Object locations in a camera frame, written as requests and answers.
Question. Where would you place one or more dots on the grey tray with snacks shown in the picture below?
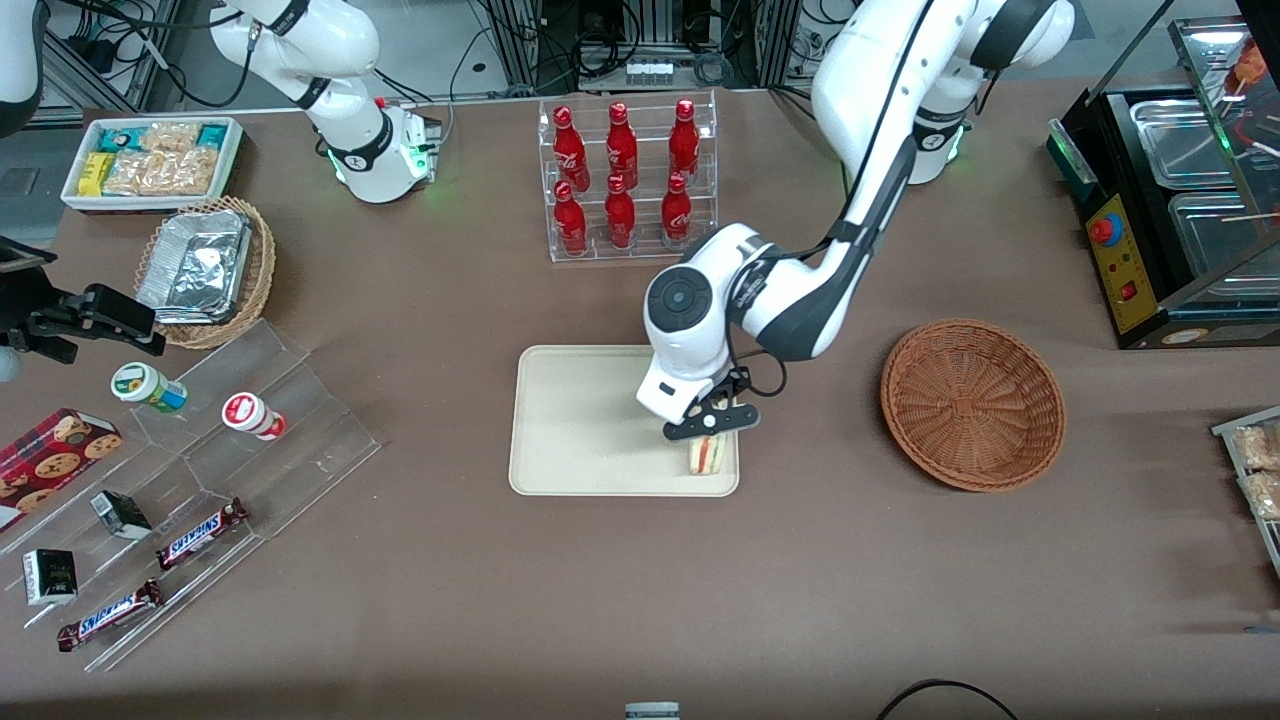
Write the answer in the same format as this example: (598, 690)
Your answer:
(1270, 540)

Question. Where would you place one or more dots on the green lid yogurt bottle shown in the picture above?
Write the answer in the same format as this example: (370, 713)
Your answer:
(145, 386)

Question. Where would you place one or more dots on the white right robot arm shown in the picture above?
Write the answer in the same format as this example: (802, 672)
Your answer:
(340, 70)

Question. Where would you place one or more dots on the steel food pan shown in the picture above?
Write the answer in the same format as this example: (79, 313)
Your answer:
(1180, 145)
(1215, 245)

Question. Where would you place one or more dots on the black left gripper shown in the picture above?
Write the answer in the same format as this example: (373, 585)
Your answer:
(735, 384)

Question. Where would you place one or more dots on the red lid yogurt bottle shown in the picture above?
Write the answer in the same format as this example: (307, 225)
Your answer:
(252, 414)

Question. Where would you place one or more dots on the teal snack packet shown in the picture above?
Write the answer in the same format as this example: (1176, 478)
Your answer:
(120, 137)
(213, 135)

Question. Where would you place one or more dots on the clear acrylic stepped shelf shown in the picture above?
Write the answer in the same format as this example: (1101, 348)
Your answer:
(290, 440)

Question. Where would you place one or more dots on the yellow snack packet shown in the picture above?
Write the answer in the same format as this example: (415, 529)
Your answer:
(95, 172)

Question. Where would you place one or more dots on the clear acrylic bottle rack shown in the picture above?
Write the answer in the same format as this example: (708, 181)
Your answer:
(645, 255)

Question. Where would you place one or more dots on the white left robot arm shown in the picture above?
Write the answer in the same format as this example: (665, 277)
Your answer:
(870, 120)

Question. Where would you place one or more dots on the round brown wicker basket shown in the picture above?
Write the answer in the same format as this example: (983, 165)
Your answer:
(970, 405)

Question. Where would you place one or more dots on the red cola bottle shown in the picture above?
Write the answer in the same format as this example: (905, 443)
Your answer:
(570, 225)
(677, 215)
(621, 150)
(620, 218)
(684, 145)
(570, 155)

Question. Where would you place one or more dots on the white power strip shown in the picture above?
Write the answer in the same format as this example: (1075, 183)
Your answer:
(649, 70)

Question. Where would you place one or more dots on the light wicker basket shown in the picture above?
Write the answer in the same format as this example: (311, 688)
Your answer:
(262, 265)

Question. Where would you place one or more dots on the clear rice cracker packet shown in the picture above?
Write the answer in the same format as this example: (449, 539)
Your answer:
(160, 172)
(170, 136)

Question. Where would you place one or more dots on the beige rectangular tray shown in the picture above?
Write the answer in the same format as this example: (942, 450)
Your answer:
(580, 420)

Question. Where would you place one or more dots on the red emergency stop button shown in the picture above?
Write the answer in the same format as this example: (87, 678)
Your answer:
(1102, 230)

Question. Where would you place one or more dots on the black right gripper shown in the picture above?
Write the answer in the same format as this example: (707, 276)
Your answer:
(30, 318)

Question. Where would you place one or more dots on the black food warmer case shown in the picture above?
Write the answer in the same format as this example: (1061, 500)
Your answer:
(1125, 270)

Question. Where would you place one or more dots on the red cookie box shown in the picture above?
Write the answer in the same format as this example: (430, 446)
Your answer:
(50, 465)

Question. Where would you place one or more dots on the white rectangular snack tray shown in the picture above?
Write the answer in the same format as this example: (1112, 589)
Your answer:
(75, 195)

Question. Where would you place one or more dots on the triangular sandwich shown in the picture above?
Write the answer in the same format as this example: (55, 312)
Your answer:
(707, 458)

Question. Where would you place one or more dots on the small black box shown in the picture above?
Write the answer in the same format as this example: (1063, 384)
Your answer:
(50, 577)
(122, 515)

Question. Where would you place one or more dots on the small grey white device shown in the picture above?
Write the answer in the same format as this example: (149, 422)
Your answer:
(652, 711)

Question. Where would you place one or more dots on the clear snack packet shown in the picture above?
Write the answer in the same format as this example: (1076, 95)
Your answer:
(1264, 495)
(1258, 447)

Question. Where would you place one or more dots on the snickers chocolate bar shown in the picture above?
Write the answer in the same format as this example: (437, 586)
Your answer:
(200, 534)
(108, 616)

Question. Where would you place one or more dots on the aluminium foil tray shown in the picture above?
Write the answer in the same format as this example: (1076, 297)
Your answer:
(195, 268)

